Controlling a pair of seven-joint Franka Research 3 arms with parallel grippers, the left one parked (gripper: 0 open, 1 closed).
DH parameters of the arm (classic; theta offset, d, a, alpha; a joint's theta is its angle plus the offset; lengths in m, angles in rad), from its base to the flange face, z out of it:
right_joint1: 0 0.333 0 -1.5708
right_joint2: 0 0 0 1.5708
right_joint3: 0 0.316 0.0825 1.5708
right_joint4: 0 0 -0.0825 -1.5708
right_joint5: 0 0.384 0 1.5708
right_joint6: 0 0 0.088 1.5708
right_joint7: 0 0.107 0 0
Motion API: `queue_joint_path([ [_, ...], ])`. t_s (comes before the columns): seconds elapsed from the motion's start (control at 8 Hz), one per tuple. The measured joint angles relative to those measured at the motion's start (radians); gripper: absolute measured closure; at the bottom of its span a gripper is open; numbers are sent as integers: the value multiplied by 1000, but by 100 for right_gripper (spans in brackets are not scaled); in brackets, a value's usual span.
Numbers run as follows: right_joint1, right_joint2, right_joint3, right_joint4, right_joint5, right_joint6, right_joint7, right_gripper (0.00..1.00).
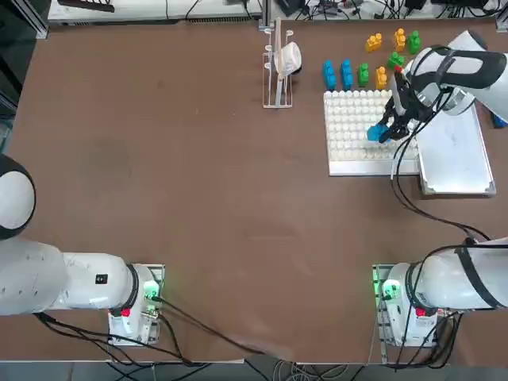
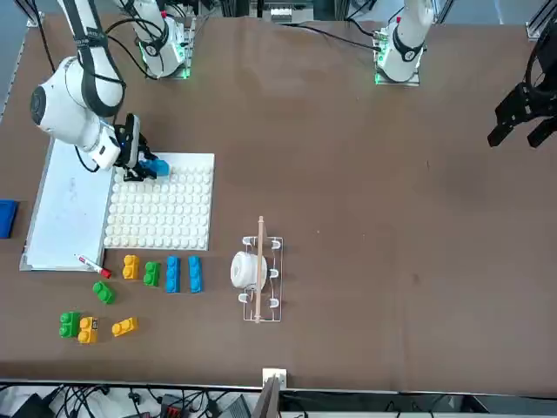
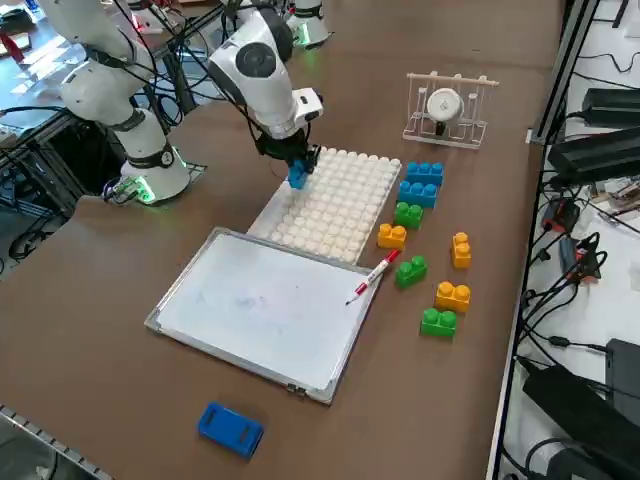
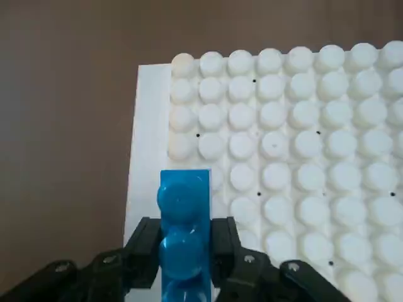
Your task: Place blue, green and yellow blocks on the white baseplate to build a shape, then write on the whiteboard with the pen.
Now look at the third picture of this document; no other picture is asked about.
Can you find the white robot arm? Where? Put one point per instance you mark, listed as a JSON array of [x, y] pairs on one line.
[[310, 25], [260, 75]]

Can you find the green two-stud block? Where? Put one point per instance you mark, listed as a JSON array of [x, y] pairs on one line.
[[407, 215], [439, 322], [411, 271]]

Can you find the yellow two-stud block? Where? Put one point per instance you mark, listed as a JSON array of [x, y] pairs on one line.
[[460, 250], [392, 236], [453, 296]]

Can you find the white studded baseplate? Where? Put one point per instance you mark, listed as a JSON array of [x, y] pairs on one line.
[[340, 210]]

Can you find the red black power device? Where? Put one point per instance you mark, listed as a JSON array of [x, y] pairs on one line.
[[562, 215]]

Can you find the aluminium frame post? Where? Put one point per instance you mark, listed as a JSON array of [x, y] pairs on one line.
[[565, 65]]

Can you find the blue whiteboard eraser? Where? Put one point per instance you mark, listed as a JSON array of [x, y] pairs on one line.
[[230, 427]]

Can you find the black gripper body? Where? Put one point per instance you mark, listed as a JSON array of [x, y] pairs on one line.
[[285, 147]]

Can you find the blue three-stud block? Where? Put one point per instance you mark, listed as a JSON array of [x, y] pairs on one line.
[[297, 179], [425, 172], [419, 192]]

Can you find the white cup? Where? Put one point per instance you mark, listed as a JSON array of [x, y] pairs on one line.
[[444, 105]]

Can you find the whiteboard with metal frame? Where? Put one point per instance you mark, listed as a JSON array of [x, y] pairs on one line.
[[260, 305]]

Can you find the red capped marker pen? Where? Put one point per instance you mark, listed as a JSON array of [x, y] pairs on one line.
[[377, 272]]

